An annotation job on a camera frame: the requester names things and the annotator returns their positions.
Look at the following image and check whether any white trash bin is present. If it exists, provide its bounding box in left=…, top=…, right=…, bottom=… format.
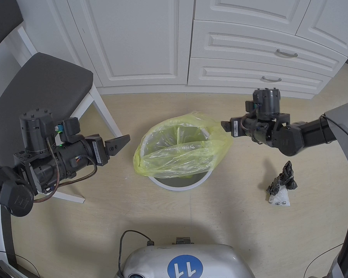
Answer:
left=141, top=125, right=218, bottom=192

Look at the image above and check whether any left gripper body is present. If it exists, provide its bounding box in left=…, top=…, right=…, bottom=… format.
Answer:
left=56, top=136, right=111, bottom=182

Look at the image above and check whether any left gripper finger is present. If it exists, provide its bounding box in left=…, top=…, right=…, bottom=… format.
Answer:
left=104, top=134, right=131, bottom=158

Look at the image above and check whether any black cable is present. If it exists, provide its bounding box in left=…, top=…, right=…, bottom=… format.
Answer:
left=118, top=230, right=155, bottom=278
left=0, top=249, right=38, bottom=278
left=303, top=243, right=345, bottom=278

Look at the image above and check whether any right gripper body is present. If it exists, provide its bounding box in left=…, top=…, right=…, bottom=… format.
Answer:
left=230, top=117, right=263, bottom=141

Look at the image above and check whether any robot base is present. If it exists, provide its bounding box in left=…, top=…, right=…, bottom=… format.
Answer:
left=123, top=237, right=256, bottom=278

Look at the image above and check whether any black plastic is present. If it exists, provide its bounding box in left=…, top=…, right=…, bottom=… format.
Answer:
left=266, top=160, right=298, bottom=197

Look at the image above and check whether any yellow plastic bag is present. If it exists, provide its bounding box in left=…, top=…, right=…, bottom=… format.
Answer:
left=133, top=111, right=233, bottom=179

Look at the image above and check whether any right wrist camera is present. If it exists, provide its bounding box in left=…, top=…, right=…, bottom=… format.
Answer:
left=244, top=100, right=258, bottom=114

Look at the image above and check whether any white chair with grey seat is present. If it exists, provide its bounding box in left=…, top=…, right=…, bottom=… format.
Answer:
left=0, top=0, right=125, bottom=205

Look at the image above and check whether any white wardrobe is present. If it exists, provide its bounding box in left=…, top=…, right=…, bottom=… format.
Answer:
left=38, top=0, right=348, bottom=100

